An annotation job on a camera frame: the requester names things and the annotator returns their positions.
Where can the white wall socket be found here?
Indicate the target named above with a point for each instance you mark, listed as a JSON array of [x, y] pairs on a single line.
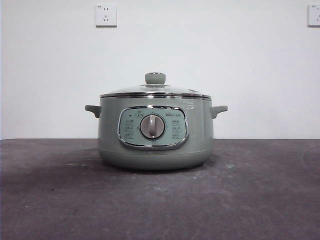
[[106, 15], [314, 15]]

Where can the pale green electric cooking pot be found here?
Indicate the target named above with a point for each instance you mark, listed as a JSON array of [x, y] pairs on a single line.
[[112, 150]]

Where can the glass lid with green knob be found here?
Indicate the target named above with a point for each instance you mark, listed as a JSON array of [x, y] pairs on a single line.
[[153, 78]]

